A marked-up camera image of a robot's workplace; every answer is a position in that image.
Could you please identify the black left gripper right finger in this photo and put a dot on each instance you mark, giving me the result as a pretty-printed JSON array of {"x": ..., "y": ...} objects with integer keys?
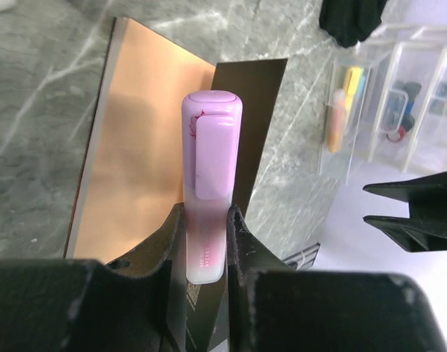
[{"x": 273, "y": 307}]

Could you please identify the red and black stamp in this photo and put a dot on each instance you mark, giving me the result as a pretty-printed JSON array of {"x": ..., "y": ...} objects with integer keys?
[{"x": 398, "y": 135}]

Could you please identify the purple highlighter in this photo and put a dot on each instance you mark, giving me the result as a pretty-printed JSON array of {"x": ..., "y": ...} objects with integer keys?
[{"x": 211, "y": 123}]

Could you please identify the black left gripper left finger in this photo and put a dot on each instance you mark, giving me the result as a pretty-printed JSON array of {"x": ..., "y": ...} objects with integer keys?
[{"x": 133, "y": 303}]

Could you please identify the white plastic drawer unit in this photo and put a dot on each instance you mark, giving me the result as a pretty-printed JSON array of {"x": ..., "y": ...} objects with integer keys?
[{"x": 387, "y": 98}]

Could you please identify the blue cap highlighter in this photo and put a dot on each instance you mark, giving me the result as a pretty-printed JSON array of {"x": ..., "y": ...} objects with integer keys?
[{"x": 360, "y": 86}]

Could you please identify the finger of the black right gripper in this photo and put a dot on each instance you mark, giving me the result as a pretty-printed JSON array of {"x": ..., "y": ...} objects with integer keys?
[
  {"x": 429, "y": 191},
  {"x": 412, "y": 235}
]

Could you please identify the black book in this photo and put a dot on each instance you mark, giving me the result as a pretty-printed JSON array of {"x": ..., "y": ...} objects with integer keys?
[{"x": 132, "y": 173}]

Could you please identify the yellow highlighter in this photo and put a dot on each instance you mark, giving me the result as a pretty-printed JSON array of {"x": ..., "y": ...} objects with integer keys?
[{"x": 351, "y": 80}]

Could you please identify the orange cap pink highlighter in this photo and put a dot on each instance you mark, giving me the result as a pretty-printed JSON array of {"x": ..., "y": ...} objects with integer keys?
[{"x": 336, "y": 121}]

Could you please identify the blue and grey stamp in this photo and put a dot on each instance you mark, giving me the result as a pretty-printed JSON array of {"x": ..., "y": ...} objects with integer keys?
[{"x": 400, "y": 104}]

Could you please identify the black cloth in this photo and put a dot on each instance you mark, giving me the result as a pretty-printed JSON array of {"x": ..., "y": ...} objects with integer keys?
[{"x": 350, "y": 21}]

